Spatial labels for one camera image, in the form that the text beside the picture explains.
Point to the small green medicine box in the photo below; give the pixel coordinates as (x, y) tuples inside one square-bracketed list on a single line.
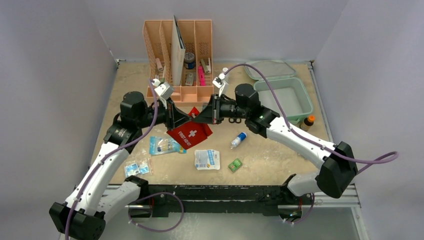
[(235, 165)]

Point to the grey stapler in organizer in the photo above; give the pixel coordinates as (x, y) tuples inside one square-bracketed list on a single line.
[(206, 65)]

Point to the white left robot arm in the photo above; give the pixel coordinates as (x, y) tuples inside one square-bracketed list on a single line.
[(84, 214)]

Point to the white gauze dressing packet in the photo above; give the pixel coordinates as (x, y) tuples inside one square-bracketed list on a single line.
[(207, 159)]

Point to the small grey box organizer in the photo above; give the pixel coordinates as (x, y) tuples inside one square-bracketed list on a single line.
[(190, 78)]

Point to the white board in organizer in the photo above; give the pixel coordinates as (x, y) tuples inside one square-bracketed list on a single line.
[(177, 53)]

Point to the pink tube in organizer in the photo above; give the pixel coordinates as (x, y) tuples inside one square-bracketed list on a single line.
[(159, 65)]

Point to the small white bottle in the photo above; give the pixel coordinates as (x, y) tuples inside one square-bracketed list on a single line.
[(224, 75)]

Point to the blue cotton swab bag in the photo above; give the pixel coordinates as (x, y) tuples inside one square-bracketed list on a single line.
[(164, 145)]

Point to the brown bottle orange cap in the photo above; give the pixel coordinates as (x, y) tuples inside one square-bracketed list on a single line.
[(307, 123)]

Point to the peach desk organizer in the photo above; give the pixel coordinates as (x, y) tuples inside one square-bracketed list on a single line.
[(197, 35)]

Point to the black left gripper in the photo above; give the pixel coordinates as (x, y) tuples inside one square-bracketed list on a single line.
[(173, 116)]

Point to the red zipper pouch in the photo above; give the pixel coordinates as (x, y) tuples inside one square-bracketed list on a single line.
[(190, 134)]

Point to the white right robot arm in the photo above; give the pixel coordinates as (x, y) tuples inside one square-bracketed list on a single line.
[(334, 173)]

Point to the mint green case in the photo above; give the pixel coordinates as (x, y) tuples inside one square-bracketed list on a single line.
[(289, 90)]

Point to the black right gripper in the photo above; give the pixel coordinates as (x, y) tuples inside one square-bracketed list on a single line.
[(215, 109)]

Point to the clear bag blue packets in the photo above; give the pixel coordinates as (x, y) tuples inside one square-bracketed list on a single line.
[(137, 168)]

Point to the dark round jar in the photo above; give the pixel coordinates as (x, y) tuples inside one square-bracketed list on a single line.
[(189, 60)]

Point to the pink item in organizer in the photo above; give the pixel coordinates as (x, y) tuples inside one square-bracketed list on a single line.
[(201, 76)]

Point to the black handled scissors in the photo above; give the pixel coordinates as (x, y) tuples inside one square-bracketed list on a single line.
[(233, 120)]

